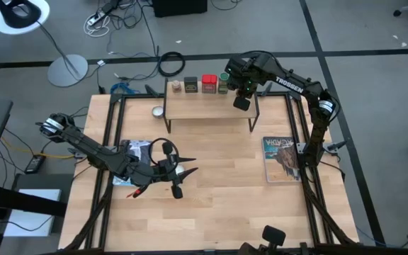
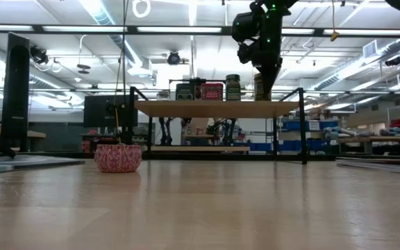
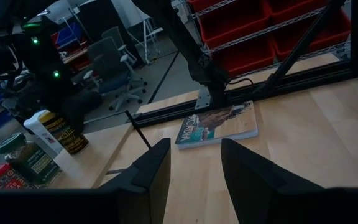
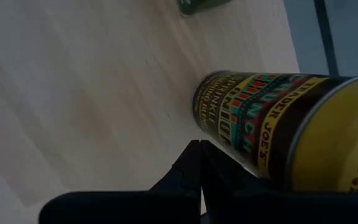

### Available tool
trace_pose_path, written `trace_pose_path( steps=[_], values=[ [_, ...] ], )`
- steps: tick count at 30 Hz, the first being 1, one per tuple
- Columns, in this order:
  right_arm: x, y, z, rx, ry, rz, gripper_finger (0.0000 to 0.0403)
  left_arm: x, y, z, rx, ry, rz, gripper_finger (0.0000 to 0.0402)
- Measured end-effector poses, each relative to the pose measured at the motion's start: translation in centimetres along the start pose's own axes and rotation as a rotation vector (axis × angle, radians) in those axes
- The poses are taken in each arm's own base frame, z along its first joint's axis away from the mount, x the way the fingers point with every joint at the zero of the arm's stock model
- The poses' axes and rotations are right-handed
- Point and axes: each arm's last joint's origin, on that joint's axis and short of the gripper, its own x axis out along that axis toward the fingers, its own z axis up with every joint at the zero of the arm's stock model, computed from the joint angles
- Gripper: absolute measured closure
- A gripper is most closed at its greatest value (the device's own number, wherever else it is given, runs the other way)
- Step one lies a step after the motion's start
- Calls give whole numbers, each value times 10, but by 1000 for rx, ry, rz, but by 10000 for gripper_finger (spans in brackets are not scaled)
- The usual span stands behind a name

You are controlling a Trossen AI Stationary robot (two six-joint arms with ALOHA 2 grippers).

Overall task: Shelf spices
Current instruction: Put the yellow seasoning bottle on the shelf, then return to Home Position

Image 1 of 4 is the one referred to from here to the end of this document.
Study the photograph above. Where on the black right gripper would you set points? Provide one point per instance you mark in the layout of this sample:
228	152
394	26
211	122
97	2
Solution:
237	76

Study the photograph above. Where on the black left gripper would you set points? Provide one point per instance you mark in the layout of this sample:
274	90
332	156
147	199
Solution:
166	171

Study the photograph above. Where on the green lid spice jar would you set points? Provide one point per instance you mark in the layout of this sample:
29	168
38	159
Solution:
224	85

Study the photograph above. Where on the red lid spice container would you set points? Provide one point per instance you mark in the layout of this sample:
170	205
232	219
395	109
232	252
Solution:
209	83

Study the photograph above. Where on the black spice tin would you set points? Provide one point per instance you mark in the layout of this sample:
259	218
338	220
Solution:
191	84

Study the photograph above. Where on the clear jar brown spice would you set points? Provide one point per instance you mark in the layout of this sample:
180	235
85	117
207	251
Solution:
176	86

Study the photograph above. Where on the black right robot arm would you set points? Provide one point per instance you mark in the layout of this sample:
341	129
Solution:
289	83

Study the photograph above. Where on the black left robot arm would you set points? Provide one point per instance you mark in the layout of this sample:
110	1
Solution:
97	156

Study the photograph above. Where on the wooden shelf black legs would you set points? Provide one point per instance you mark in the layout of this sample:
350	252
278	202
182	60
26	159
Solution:
204	106

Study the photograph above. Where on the white lid spice jar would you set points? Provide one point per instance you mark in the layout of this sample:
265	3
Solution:
180	169

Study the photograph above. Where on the black floor tape strip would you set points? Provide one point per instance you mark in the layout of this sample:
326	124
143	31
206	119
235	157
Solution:
331	88
197	56

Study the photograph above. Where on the Yellowstone book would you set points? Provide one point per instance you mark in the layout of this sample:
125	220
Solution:
138	148

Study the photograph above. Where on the round jar silver lid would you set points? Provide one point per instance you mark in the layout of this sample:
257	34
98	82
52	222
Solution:
158	112

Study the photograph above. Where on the black box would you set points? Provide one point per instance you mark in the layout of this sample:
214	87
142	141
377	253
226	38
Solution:
179	7

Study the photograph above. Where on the Acadia book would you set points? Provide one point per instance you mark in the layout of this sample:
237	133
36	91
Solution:
282	166

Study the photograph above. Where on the black rounded block device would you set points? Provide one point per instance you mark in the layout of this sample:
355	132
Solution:
274	235

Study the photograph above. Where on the grey floor box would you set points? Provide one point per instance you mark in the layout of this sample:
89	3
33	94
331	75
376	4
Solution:
48	182

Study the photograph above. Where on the black power adapter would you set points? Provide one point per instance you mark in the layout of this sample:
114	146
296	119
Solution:
34	164

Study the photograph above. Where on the white floor lamp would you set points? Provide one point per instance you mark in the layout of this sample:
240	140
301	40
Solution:
67	71

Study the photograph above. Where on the white power strip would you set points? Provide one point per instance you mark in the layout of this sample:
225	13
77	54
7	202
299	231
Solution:
96	18

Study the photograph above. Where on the white panel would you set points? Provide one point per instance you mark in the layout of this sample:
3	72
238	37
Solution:
30	221

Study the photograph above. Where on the black desk foot bar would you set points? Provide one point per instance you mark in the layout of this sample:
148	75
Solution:
20	202

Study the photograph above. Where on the black object on stand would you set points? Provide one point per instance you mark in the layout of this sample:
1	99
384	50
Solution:
16	17

